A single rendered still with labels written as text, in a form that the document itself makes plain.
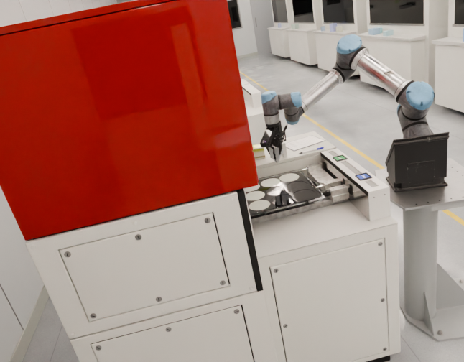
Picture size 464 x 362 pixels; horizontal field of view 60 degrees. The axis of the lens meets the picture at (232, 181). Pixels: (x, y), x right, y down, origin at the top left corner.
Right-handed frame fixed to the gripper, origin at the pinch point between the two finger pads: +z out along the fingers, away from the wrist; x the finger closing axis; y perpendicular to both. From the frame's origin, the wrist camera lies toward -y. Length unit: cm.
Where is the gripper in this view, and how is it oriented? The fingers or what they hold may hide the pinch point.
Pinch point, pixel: (276, 160)
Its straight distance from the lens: 208.6
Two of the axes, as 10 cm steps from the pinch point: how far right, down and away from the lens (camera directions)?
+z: 1.8, 9.0, 3.9
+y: 5.7, -4.2, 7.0
